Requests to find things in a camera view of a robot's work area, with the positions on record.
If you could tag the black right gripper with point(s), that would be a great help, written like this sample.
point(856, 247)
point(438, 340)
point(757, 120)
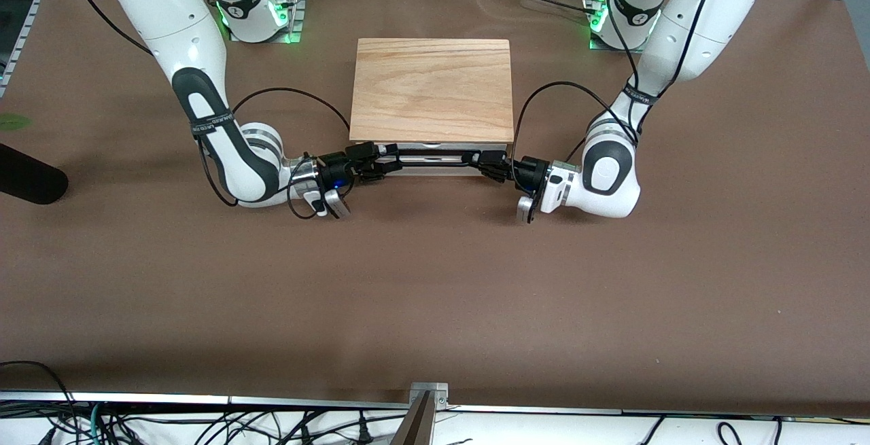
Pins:
point(335, 174)

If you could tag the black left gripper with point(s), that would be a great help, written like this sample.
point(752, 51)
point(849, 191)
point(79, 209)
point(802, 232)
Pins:
point(529, 173)

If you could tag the white-fronted wooden drawer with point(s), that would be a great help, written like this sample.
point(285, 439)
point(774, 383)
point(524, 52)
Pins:
point(435, 148)

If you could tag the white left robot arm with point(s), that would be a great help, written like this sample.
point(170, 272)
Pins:
point(612, 180)

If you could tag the light wooden drawer cabinet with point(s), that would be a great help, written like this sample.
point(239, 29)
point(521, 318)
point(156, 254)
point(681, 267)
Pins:
point(431, 88)

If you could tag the brown table mat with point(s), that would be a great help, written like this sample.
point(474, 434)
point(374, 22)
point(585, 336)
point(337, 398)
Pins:
point(435, 295)

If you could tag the black rounded cylinder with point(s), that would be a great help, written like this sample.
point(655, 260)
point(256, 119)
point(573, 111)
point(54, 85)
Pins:
point(30, 176)

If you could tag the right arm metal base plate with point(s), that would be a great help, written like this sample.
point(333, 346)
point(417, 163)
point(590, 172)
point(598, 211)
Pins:
point(289, 27)

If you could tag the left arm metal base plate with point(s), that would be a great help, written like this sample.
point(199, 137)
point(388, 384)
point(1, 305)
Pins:
point(598, 43)

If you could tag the small metal clamp bracket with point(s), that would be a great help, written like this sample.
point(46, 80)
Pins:
point(438, 390)

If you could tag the grey camera mount pole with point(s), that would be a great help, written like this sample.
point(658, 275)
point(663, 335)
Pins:
point(414, 424)

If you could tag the aluminium frame rail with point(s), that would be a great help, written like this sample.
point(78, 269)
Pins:
point(24, 30)

